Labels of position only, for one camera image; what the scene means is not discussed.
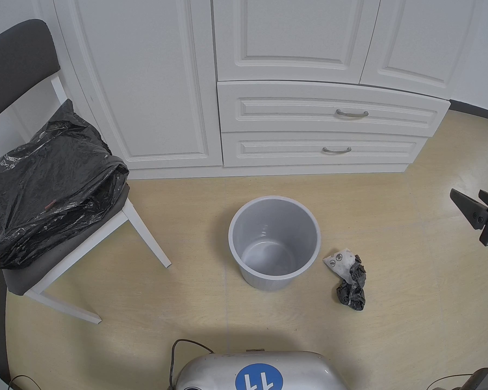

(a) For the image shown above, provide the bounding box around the black plastic bag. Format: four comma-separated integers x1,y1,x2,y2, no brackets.
0,99,130,270

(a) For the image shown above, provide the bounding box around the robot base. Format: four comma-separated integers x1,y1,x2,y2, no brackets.
175,350,348,390

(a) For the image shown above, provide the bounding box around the crumpled black plastic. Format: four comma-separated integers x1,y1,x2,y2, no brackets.
332,254,367,312

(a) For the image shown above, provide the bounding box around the white trash bin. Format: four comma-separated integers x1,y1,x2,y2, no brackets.
228,196,322,291

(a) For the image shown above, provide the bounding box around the white printed wrapper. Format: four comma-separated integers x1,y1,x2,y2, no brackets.
323,249,355,280

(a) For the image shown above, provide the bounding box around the white wardrobe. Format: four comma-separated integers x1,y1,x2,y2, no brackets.
26,0,488,180

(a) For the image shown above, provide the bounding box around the white chair grey seat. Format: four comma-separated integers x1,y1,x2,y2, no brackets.
0,19,172,325

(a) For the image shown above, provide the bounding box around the black cable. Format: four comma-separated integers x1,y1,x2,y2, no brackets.
430,373,472,390
169,339,214,387
7,375,39,390

